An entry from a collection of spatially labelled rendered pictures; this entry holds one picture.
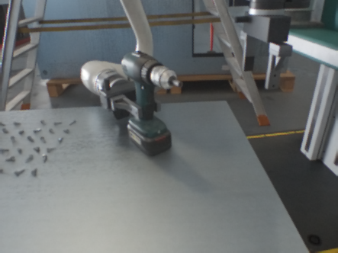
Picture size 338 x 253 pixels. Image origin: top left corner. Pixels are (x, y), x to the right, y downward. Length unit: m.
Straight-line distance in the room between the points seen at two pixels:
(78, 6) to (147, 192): 2.35
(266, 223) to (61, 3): 2.58
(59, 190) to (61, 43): 2.36
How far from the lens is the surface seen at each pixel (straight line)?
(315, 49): 0.86
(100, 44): 2.72
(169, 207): 0.51
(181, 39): 2.61
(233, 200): 0.53
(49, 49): 2.92
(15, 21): 2.00
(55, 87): 2.92
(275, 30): 0.59
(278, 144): 1.34
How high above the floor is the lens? 1.02
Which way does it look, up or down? 28 degrees down
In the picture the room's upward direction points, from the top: 2 degrees counter-clockwise
